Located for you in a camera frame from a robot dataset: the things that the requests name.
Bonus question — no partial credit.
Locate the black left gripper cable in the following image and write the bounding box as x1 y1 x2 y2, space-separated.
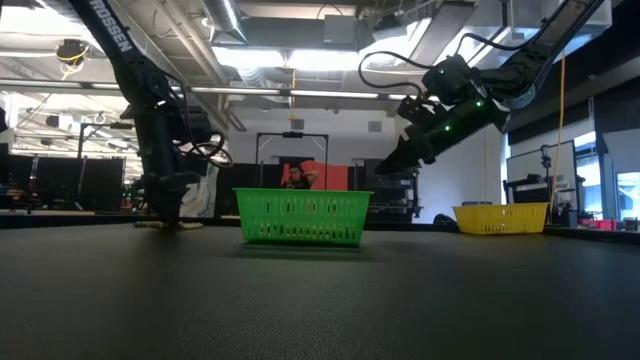
172 74 235 169

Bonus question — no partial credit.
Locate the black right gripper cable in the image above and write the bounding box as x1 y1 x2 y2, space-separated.
357 32 541 97

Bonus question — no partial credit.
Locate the green crayon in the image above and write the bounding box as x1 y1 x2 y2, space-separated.
133 221 205 231

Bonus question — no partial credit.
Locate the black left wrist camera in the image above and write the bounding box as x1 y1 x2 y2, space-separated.
184 107 215 145

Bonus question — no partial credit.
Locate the black partition panel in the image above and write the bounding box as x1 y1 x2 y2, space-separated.
0 154 126 211
214 162 284 217

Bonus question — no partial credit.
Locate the yellow hanging cable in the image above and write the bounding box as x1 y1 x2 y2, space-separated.
548 52 568 206

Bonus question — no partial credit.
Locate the yellow plastic basket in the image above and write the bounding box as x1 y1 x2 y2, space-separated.
453 202 550 236

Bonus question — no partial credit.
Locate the person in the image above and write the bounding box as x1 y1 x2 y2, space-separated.
281 163 320 190

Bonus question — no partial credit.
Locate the black gantry frame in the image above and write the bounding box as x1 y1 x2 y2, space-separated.
77 122 144 211
254 131 330 190

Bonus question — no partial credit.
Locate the green plastic basket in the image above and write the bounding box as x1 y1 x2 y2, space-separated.
232 187 374 247

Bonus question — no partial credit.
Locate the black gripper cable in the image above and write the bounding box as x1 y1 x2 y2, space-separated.
172 74 235 169
357 32 541 97

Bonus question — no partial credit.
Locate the long ceiling light strip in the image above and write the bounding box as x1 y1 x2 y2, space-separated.
0 78 431 105

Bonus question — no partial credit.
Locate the red box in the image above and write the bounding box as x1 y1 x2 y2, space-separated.
579 217 619 231

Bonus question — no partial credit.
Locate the silver ventilation duct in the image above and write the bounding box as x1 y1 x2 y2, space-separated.
199 0 251 46

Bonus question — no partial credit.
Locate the blue white patterned sheet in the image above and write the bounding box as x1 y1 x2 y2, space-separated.
178 164 220 219

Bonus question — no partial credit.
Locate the black equipment rack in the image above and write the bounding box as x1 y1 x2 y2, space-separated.
362 158 421 224

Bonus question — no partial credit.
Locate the orange board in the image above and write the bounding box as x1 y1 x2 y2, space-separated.
280 159 350 191

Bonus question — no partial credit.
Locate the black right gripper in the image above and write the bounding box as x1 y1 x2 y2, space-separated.
374 55 509 176

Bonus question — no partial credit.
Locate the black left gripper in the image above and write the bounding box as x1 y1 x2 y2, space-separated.
122 102 201 224

